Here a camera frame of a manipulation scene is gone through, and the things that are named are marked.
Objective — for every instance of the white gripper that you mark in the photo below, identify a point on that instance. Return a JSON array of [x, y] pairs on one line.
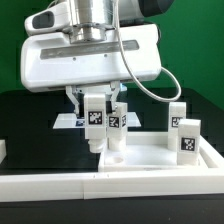
[[51, 62]]

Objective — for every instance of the white square tabletop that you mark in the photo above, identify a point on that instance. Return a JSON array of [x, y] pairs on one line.
[[142, 151]]

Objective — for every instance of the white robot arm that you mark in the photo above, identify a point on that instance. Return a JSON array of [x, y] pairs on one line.
[[91, 19]]

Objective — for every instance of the white marker sheet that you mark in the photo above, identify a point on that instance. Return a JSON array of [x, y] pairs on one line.
[[70, 121]]

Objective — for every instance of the white U-shaped obstacle fence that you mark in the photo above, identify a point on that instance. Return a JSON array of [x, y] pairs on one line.
[[94, 185]]

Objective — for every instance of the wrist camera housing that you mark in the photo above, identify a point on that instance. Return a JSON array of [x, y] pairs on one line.
[[53, 19]]

